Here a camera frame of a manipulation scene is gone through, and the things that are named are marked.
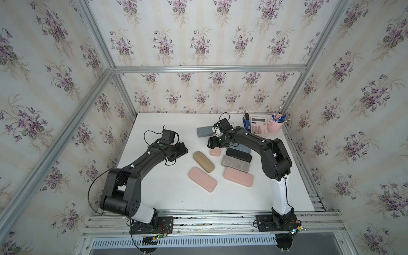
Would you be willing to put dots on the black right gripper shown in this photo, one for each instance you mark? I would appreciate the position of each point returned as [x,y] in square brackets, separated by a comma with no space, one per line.
[214,143]

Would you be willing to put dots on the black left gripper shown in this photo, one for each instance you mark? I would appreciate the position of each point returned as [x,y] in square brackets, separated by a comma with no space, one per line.
[181,151]

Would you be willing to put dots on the beige case black glasses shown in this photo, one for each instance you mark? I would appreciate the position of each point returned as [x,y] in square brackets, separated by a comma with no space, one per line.
[237,154]

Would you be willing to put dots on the pink case white sunglasses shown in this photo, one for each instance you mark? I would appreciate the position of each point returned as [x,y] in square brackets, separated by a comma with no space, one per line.
[216,152]

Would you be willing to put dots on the grey teal-lined glasses case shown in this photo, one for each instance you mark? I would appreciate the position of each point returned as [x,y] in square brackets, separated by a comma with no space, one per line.
[204,131]

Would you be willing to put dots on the beige case brown glasses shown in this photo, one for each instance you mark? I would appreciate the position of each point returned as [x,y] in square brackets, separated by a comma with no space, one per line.
[204,162]

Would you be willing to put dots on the grey case red sunglasses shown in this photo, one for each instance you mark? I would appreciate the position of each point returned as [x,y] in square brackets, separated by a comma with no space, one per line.
[234,163]

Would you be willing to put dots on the teal case black glasses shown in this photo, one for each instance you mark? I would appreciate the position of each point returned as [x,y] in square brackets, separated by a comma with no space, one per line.
[241,148]

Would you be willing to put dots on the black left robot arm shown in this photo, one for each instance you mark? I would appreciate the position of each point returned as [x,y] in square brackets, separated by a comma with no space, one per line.
[122,189]

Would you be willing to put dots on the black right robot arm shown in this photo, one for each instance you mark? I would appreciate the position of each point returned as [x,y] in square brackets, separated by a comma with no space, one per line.
[275,160]

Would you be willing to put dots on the blue black stapler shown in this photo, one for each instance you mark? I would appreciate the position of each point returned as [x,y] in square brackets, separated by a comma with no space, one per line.
[246,122]

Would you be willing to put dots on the pink calculator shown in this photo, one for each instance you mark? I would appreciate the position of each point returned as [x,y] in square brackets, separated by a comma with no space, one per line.
[258,126]

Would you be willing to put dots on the pink pen cup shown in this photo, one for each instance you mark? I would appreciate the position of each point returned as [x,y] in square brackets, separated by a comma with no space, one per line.
[274,127]

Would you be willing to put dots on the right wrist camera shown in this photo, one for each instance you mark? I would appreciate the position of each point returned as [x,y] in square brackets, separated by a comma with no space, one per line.
[216,130]

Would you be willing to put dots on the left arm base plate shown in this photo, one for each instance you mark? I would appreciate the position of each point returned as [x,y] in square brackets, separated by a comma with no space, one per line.
[159,225]

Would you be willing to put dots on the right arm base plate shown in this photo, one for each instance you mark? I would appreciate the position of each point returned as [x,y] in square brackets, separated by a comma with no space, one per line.
[279,223]

